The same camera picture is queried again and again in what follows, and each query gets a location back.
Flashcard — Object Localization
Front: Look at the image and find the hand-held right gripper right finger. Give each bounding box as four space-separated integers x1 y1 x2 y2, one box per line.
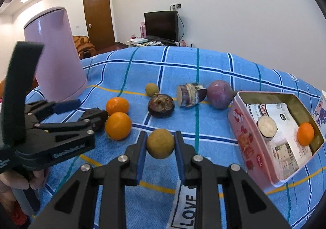
174 131 292 229

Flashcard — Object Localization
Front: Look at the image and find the printed paper leaflet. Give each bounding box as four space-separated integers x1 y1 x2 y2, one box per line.
248 103 314 180

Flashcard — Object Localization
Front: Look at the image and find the white television stand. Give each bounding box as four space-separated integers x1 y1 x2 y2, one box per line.
126 37 194 48

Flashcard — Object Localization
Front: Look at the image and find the black power cable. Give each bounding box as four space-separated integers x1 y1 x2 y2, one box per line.
177 7 186 42

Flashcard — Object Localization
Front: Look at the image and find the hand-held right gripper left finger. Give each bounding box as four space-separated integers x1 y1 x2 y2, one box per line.
29 131 148 229

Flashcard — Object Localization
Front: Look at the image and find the pink tin box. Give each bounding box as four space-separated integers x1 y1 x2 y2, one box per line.
227 91 325 188

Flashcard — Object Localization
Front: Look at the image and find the purple passion fruit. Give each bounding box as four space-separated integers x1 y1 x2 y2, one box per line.
206 80 238 110

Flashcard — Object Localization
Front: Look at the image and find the pink plastic bin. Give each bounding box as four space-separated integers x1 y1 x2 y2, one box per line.
23 7 88 101

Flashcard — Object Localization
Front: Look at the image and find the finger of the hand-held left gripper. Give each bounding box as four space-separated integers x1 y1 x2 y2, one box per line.
24 99 82 127
33 109 109 143

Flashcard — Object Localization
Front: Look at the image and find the orange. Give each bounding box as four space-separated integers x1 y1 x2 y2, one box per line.
106 97 129 116
297 122 314 146
105 112 132 141

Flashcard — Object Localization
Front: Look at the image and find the orange sofa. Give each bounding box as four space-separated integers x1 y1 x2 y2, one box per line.
73 36 97 60

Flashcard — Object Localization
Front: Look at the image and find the brown fruit piece on cloth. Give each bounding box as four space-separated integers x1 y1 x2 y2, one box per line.
177 83 207 109

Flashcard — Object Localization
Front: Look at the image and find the dark fruit in tray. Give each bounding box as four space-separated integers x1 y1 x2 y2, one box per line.
257 116 278 141

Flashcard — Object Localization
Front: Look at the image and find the blue plaid blanket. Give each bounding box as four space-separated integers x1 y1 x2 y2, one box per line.
23 46 324 229

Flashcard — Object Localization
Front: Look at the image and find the person's left hand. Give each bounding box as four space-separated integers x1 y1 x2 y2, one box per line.
0 169 47 191

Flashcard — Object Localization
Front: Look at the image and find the black television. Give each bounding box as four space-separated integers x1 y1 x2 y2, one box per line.
144 10 179 42

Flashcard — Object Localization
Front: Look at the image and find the white printed cup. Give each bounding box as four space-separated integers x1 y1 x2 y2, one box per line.
312 90 326 140

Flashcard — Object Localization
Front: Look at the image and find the small brown longan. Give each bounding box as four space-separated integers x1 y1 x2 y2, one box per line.
145 83 160 97

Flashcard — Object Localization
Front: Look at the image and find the brown wooden door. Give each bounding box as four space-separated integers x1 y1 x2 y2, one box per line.
83 0 116 50

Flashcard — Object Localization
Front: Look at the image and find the large brown longan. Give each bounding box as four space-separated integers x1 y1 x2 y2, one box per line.
146 128 175 160

